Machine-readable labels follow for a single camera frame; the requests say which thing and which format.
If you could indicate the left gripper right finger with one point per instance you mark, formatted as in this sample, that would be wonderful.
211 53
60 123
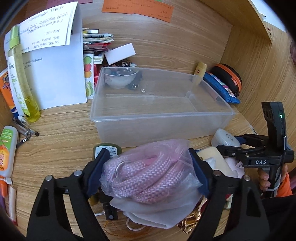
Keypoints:
247 219

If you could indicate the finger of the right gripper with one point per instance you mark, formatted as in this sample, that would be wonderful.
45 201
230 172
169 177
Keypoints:
229 151
253 140

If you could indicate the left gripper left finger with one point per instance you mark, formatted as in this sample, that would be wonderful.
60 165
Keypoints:
48 219

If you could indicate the white round cream jar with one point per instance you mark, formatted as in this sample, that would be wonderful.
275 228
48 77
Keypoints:
224 138

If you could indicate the cream round lidded container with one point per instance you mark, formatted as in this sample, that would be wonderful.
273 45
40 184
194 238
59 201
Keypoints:
216 161

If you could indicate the person right hand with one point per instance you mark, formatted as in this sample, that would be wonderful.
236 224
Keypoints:
264 183

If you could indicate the blue patchwork pouch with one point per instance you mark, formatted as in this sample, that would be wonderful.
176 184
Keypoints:
221 88

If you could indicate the gold tassel ornament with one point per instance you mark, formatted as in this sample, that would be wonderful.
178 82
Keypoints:
190 221

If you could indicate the black orange zipper case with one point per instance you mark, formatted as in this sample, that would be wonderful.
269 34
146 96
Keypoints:
229 76

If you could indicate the yellow small bottle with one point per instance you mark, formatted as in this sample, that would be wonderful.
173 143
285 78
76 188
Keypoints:
199 72

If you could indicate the yellow green spray bottle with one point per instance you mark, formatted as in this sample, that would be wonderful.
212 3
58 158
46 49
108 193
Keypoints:
18 77

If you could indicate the clear plastic storage bin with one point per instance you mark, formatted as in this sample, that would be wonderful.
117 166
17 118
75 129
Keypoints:
158 105

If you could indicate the fruit sticker sheet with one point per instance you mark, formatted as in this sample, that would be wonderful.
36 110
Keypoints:
89 75

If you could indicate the orange sunscreen tube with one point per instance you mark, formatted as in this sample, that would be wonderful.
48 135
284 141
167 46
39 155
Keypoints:
6 92

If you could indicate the white small box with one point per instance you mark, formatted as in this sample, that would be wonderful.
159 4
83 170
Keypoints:
119 53

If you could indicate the white paper sheets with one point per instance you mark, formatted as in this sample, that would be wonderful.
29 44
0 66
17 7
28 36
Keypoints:
52 51

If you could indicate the stack of booklets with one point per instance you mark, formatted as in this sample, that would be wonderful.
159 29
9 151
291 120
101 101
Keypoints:
95 44

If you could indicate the orange paper note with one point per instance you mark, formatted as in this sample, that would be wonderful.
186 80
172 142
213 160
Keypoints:
150 8

